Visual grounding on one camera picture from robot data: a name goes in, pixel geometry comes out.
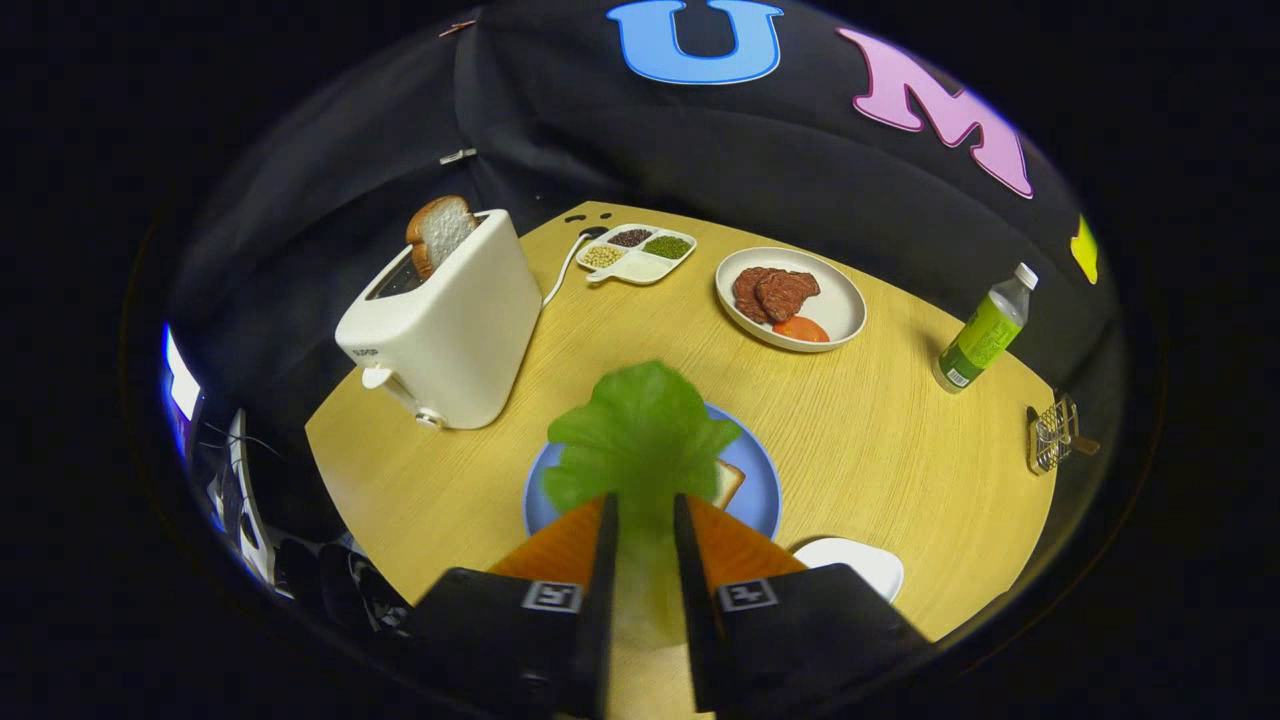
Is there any green label plastic bottle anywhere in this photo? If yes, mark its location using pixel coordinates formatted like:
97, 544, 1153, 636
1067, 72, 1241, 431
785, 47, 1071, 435
933, 262, 1039, 394

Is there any blue round plate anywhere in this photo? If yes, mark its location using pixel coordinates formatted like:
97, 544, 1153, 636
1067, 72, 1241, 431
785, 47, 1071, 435
522, 403, 783, 541

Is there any white toaster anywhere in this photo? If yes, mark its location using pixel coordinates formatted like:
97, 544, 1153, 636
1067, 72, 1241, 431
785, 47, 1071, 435
335, 208, 544, 431

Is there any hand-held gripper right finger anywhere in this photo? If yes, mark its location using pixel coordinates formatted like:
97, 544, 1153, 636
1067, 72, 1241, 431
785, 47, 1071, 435
672, 492, 933, 716

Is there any white toaster cable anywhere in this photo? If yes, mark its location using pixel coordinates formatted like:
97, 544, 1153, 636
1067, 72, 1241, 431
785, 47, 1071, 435
541, 230, 603, 307

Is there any green lettuce leaf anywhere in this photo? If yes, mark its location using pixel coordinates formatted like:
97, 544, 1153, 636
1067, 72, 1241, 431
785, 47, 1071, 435
540, 360, 746, 646

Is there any brown meat patty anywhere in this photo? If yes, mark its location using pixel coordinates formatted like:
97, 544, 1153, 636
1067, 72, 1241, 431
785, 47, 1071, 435
755, 270, 821, 323
732, 267, 776, 323

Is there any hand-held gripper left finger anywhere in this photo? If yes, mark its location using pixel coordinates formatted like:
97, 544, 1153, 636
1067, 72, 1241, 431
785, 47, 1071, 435
405, 492, 621, 720

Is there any black backdrop cloth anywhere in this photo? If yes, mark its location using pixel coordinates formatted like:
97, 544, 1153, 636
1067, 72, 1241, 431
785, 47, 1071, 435
165, 0, 1121, 541

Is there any white square plate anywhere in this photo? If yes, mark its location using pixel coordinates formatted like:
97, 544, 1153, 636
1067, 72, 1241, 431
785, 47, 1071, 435
793, 537, 906, 604

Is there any white round plate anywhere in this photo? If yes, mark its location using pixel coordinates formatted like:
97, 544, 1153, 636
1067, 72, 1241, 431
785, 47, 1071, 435
715, 247, 868, 353

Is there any small metal wire basket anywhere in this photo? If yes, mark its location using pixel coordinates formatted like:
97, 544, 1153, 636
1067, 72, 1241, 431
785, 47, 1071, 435
1025, 393, 1101, 476

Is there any brown-crust toast bread slice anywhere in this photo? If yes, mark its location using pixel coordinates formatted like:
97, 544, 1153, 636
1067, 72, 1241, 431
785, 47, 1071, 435
405, 195, 479, 279

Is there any white divided bean dish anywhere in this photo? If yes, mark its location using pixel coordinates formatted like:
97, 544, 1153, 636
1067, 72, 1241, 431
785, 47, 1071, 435
577, 224, 698, 286

